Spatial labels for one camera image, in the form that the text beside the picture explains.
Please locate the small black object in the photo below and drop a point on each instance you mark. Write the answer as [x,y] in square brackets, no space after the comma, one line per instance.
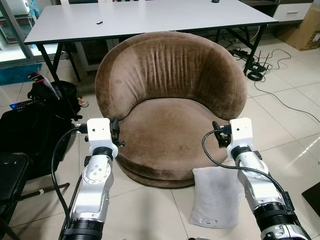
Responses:
[99,22]

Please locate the black backpack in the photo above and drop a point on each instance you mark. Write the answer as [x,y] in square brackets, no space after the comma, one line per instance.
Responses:
[55,97]

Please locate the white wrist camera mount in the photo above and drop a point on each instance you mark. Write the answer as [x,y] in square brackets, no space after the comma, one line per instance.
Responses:
[242,131]
[98,131]

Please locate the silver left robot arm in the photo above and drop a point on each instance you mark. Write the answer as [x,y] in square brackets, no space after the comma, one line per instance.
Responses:
[95,185]

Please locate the black suitcase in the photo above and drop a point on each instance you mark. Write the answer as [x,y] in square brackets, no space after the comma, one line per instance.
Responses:
[30,135]

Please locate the white drawer cabinet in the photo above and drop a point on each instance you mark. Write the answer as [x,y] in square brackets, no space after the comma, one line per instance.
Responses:
[292,11]

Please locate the brown round velvet sofa chair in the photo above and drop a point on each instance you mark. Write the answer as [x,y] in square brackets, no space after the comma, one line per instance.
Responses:
[170,75]

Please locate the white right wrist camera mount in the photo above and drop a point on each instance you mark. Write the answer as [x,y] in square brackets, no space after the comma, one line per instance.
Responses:
[242,131]

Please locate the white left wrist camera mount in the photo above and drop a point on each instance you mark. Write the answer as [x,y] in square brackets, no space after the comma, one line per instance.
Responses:
[98,131]

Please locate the grey pillow with white lettering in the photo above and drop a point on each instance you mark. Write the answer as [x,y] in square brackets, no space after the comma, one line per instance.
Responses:
[215,197]

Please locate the brown cardboard box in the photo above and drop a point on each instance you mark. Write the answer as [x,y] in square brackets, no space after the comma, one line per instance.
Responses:
[302,32]

